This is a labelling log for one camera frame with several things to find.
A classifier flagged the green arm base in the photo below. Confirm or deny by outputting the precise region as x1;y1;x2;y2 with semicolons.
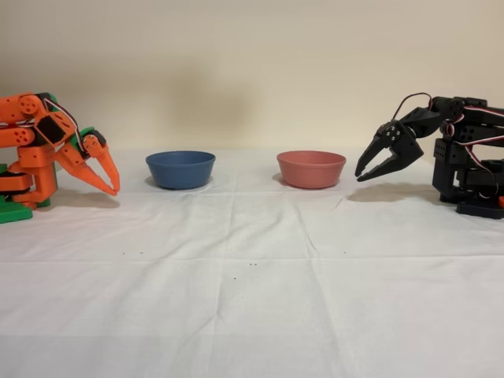
0;163;60;224

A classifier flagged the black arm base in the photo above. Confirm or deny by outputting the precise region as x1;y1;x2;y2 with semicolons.
456;195;504;220

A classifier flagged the pink bowl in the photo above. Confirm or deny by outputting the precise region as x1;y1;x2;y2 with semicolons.
276;150;347;190

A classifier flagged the blue bowl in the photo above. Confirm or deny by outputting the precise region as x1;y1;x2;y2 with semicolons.
145;150;217;191

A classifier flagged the white tablecloth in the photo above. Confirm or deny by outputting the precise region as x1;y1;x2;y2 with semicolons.
0;147;504;378

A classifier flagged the striped cable on orange arm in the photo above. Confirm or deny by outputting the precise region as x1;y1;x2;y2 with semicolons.
43;97;83;150

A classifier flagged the looped cable on black arm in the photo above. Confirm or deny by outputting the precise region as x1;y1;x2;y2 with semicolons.
391;92;434;121

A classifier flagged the striped cable on black arm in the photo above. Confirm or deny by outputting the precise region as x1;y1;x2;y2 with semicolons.
440;102;504;198

